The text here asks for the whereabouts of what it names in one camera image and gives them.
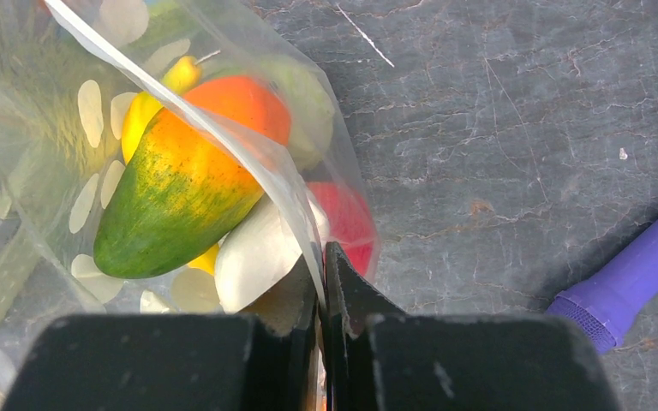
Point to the white toy garlic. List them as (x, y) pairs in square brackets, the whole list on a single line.
[(254, 256)]

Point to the green orange toy mango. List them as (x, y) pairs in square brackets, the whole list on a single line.
[(177, 197)]

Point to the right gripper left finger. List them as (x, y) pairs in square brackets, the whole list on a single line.
[(259, 359)]

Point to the yellow toy banana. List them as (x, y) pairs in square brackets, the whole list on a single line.
[(180, 77)]

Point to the red toy apple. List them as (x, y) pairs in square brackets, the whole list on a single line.
[(351, 224)]

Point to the clear polka dot zip bag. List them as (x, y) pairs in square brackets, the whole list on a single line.
[(69, 71)]

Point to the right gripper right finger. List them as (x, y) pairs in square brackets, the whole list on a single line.
[(378, 357)]

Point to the purple toy cylinder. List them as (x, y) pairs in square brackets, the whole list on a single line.
[(605, 305)]

